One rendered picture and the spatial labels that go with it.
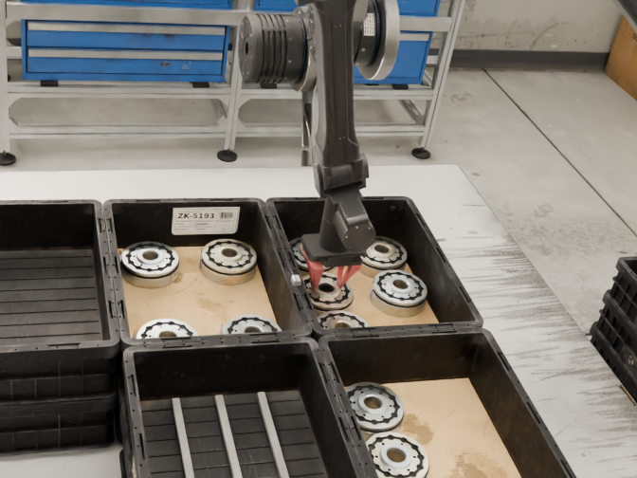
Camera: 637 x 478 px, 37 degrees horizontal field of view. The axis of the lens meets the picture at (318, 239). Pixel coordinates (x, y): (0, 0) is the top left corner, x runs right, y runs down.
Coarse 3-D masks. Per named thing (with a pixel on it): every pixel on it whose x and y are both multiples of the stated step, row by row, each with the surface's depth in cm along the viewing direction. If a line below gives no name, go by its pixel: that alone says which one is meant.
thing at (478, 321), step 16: (272, 208) 180; (416, 208) 187; (432, 240) 179; (288, 256) 168; (448, 272) 171; (304, 288) 161; (464, 288) 168; (304, 304) 157; (464, 304) 165; (480, 320) 161; (320, 336) 152
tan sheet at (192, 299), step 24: (192, 264) 178; (144, 288) 170; (168, 288) 171; (192, 288) 172; (216, 288) 173; (240, 288) 174; (264, 288) 176; (144, 312) 165; (168, 312) 166; (192, 312) 167; (216, 312) 168; (240, 312) 169; (264, 312) 170
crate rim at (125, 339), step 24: (264, 216) 177; (120, 288) 154; (288, 288) 160; (120, 312) 149; (120, 336) 144; (192, 336) 147; (216, 336) 148; (240, 336) 148; (264, 336) 149; (288, 336) 150
